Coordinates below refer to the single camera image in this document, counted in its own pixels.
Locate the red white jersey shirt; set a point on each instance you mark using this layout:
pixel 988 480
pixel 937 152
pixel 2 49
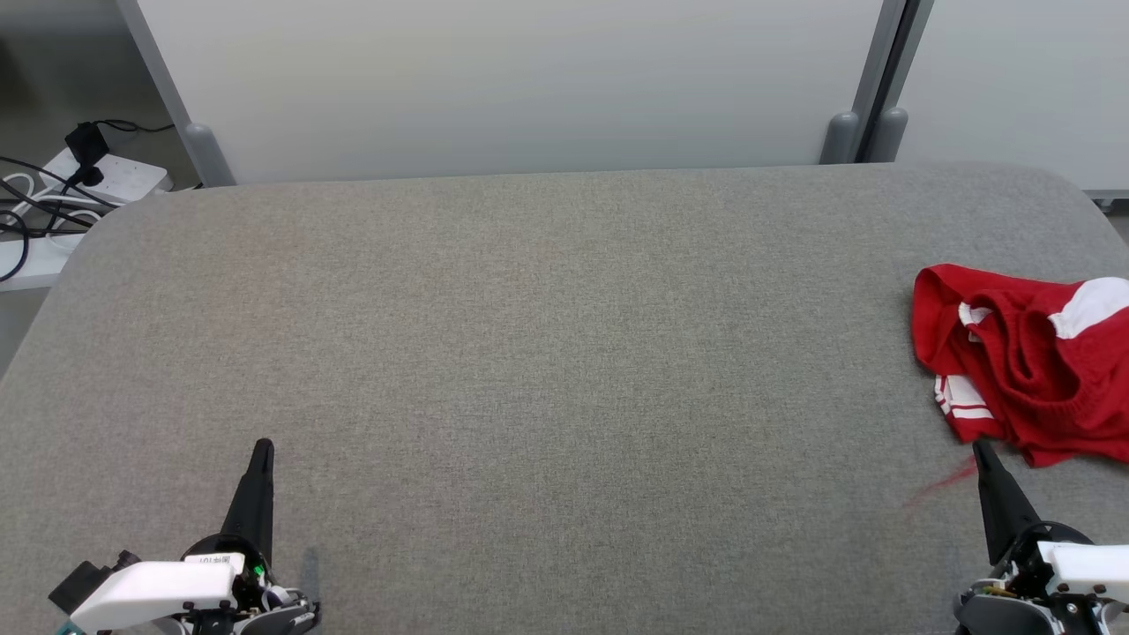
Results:
pixel 935 326

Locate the grey slanted partition post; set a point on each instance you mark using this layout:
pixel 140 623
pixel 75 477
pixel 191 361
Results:
pixel 172 97

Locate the black plug adapter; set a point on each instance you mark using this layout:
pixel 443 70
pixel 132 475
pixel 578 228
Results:
pixel 86 145

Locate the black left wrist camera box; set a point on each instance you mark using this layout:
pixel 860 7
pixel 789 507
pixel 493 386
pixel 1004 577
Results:
pixel 79 586

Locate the narrow white partition panel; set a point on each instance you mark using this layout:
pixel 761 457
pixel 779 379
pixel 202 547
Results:
pixel 1014 88

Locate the white power strip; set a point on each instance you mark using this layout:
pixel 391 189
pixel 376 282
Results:
pixel 132 176

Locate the wide white partition panel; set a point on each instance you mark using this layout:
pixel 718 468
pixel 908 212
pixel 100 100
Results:
pixel 529 88

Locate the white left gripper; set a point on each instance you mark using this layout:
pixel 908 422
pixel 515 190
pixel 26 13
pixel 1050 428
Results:
pixel 159 586

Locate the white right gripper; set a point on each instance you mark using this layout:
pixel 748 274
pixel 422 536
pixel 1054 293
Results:
pixel 1085 569

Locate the red white jersey shorts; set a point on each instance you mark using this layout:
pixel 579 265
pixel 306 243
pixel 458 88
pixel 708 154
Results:
pixel 1067 388

